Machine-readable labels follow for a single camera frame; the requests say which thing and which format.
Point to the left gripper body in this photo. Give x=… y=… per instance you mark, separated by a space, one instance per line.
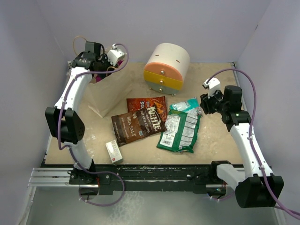
x=103 y=63

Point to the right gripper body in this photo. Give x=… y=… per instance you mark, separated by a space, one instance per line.
x=215 y=103

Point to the purple snack bag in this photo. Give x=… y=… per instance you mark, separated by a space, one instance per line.
x=108 y=68

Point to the teal snack bag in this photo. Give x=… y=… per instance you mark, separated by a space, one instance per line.
x=189 y=106

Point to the white paper bag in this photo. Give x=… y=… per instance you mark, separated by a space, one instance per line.
x=103 y=96

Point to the green snack bag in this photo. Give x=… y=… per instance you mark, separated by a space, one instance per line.
x=181 y=132

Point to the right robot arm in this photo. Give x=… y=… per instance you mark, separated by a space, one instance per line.
x=256 y=186

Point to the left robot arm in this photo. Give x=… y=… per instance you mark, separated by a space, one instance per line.
x=63 y=120

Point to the red chips bag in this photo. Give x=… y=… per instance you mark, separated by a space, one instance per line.
x=134 y=104

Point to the brown Kettle chips bag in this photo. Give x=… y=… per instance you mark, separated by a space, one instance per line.
x=132 y=126

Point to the pastel mini drawer cabinet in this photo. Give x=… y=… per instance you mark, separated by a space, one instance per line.
x=167 y=68

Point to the small white box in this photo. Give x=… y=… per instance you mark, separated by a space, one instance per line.
x=114 y=152

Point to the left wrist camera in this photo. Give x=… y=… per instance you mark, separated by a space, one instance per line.
x=115 y=55

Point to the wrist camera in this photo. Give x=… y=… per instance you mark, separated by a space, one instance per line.
x=212 y=85
x=115 y=55

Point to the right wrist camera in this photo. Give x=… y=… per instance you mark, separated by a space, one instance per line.
x=212 y=85

